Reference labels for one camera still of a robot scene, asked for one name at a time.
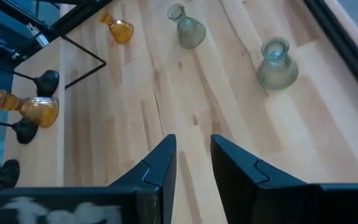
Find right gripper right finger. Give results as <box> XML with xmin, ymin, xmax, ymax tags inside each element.
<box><xmin>210</xmin><ymin>133</ymin><xmax>308</xmax><ymax>224</ymax></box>

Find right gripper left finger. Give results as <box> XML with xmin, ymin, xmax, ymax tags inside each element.
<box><xmin>109</xmin><ymin>133</ymin><xmax>177</xmax><ymax>224</ymax></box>

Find clear ribbed glass candle holder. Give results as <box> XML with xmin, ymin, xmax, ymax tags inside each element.
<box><xmin>256</xmin><ymin>36</ymin><xmax>300</xmax><ymax>91</ymax></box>
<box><xmin>167</xmin><ymin>2</ymin><xmax>207</xmax><ymax>50</ymax></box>

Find amber ribbed glass candle holder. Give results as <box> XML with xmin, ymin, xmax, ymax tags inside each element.
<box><xmin>98</xmin><ymin>9</ymin><xmax>135</xmax><ymax>45</ymax></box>
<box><xmin>0</xmin><ymin>89</ymin><xmax>60</xmax><ymax>129</ymax></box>

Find black metal candlestick holder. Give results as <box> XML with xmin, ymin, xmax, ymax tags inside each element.
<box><xmin>0</xmin><ymin>117</ymin><xmax>39</xmax><ymax>145</ymax></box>
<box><xmin>0</xmin><ymin>58</ymin><xmax>60</xmax><ymax>98</ymax></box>

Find wooden shelf with black legs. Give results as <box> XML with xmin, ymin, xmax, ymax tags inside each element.
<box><xmin>3</xmin><ymin>2</ymin><xmax>108</xmax><ymax>188</ymax></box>

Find black rounded object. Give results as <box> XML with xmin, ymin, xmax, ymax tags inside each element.
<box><xmin>0</xmin><ymin>159</ymin><xmax>21</xmax><ymax>197</ymax></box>

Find black table edge rail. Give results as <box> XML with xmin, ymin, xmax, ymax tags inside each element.
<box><xmin>302</xmin><ymin>0</ymin><xmax>358</xmax><ymax>110</ymax></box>

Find black rig frame bars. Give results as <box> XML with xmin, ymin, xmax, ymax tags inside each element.
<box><xmin>0</xmin><ymin>0</ymin><xmax>115</xmax><ymax>68</ymax></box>

